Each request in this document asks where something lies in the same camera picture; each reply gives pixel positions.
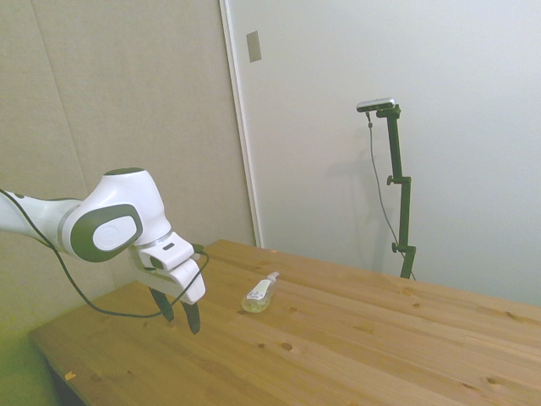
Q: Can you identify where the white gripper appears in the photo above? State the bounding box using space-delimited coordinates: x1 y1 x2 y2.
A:
128 247 208 336

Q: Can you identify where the clear sanitizer bottle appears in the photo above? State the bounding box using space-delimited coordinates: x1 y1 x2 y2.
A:
240 271 281 315

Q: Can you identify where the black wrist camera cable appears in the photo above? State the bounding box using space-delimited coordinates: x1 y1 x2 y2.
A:
0 189 210 318

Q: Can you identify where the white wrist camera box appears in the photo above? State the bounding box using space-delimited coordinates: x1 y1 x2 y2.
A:
138 235 199 272

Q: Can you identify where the white door frame trim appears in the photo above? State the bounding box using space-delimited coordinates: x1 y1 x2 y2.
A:
218 0 265 250

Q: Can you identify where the grey camera cable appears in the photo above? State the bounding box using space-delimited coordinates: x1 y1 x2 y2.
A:
365 111 418 282

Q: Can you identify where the black camera stand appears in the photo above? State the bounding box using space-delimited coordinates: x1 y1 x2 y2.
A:
375 106 418 281

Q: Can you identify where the grey wall plate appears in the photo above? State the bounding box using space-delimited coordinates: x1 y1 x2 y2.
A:
245 30 262 64

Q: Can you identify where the silver exterior camera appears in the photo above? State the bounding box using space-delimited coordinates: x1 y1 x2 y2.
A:
356 96 399 113

